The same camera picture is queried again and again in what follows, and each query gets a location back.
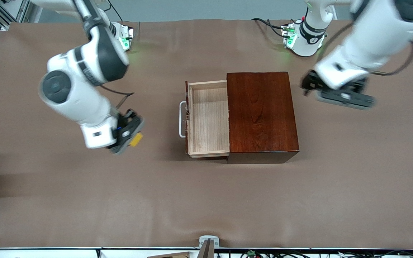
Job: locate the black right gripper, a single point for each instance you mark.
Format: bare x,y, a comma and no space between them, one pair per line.
128,122

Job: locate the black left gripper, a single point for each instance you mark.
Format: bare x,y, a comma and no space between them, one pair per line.
311,82

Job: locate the yellow block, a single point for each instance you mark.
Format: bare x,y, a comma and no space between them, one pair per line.
136,140

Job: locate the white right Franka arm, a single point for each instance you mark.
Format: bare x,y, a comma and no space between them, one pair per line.
70,104

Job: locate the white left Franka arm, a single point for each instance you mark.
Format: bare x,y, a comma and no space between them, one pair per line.
368,43

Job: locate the dark red wooden cabinet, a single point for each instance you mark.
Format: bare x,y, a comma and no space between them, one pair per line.
264,114

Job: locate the light wooden board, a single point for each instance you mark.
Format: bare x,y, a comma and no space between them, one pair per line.
170,255

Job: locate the grey metal bracket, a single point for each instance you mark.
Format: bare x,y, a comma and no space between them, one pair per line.
209,239

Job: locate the aluminium frame structure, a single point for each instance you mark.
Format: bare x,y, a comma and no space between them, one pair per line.
5,14

